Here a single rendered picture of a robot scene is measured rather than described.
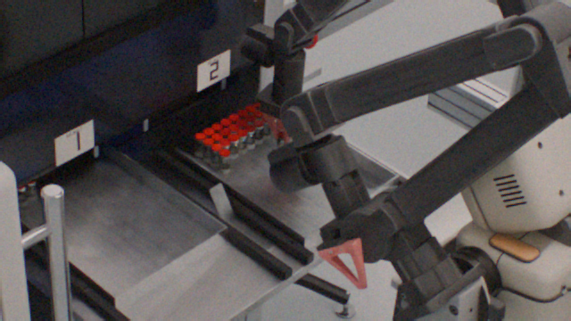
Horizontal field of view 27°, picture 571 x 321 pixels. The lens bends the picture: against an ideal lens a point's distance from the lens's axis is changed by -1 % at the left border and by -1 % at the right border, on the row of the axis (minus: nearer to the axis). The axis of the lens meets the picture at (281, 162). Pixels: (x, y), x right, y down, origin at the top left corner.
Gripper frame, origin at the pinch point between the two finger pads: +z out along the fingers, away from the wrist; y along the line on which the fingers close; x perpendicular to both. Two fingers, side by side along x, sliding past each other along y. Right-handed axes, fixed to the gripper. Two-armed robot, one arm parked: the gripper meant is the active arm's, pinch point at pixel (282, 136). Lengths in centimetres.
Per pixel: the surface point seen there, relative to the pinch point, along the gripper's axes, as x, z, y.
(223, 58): -1.7, -11.3, 15.1
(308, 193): 8.0, 3.9, -10.3
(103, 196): 29.6, 4.6, 21.2
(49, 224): 89, -51, -16
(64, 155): 35.8, -7.6, 24.8
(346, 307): -49, 89, 0
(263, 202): 14.8, 4.1, -4.6
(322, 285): -46, 82, 6
